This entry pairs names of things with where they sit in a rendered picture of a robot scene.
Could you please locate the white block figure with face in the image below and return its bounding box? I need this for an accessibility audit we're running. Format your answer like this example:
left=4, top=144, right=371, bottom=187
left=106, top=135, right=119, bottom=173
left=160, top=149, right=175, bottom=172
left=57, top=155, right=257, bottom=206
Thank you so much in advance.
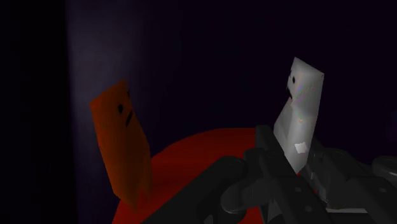
left=273, top=57, right=325, bottom=175

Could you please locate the orange block figure with face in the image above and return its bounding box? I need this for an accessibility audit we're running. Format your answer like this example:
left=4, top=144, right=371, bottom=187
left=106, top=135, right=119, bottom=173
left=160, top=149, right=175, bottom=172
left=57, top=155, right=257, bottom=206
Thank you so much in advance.
left=89, top=79, right=153, bottom=209

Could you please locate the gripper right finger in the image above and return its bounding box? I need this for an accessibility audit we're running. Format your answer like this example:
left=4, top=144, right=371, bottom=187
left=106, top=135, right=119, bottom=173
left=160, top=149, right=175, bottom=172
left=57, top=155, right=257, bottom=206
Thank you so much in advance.
left=301, top=138, right=397, bottom=224

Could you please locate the red round table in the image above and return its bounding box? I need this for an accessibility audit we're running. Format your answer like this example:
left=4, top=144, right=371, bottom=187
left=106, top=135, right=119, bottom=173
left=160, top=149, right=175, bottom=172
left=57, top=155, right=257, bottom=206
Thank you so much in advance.
left=111, top=127, right=265, bottom=224

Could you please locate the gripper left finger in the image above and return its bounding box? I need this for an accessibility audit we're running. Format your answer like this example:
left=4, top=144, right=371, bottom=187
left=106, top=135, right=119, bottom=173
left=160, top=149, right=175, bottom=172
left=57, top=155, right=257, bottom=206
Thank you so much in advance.
left=142, top=125, right=327, bottom=224

